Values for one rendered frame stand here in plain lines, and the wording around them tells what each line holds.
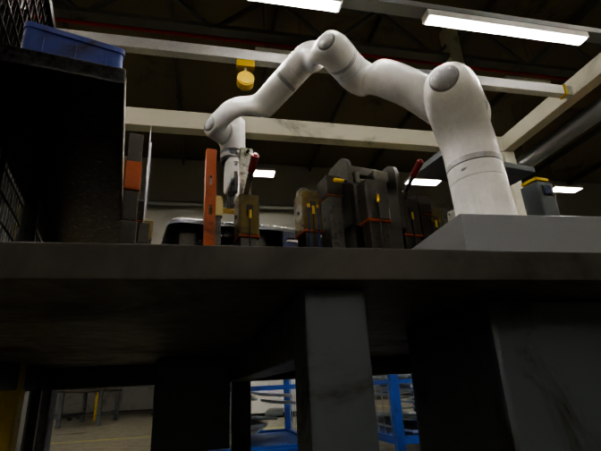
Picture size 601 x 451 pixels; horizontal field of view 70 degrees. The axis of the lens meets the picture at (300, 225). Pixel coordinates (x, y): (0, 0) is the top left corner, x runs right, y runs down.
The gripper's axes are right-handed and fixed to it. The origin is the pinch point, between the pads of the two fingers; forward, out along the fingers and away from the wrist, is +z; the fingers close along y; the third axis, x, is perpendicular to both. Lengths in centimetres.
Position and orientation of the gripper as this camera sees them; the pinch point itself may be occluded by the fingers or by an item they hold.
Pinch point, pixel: (232, 204)
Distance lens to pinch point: 140.5
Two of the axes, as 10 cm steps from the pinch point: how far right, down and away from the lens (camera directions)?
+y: -3.7, 3.4, 8.6
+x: -9.3, -0.9, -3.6
